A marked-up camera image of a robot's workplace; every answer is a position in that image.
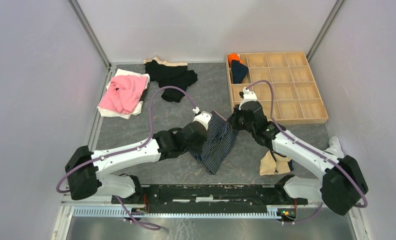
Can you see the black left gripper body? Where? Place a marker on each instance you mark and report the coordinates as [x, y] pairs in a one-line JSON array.
[[195, 148]]

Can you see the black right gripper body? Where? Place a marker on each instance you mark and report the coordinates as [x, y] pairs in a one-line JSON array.
[[239, 123]]

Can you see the navy striped boxer underwear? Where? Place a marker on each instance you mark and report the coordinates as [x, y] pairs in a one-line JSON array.
[[220, 140]]

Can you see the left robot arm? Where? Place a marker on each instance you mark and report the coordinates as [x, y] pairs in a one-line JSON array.
[[92, 173]]

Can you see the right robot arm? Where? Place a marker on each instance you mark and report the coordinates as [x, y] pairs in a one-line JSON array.
[[342, 184]]

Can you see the black underwear pile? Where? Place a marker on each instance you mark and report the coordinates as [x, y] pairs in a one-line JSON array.
[[170, 74]]

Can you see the wooden compartment tray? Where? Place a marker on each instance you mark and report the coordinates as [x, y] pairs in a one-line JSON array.
[[284, 85]]

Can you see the navy rolled garment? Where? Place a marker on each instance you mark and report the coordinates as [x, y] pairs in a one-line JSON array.
[[239, 71]]

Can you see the beige garment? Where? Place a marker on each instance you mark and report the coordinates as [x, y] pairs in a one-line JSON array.
[[275, 164]]

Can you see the orange rolled garment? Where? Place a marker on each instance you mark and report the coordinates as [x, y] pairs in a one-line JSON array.
[[233, 57]]

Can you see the pink garment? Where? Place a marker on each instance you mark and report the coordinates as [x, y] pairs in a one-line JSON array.
[[123, 93]]

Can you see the white black garment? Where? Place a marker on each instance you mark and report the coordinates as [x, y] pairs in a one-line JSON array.
[[334, 147]]

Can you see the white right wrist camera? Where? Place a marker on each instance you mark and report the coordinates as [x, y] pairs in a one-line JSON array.
[[247, 96]]

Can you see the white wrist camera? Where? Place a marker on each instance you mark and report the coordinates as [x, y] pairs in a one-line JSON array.
[[247, 96], [202, 117]]

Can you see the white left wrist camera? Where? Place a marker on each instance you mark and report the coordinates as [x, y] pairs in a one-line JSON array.
[[202, 117]]

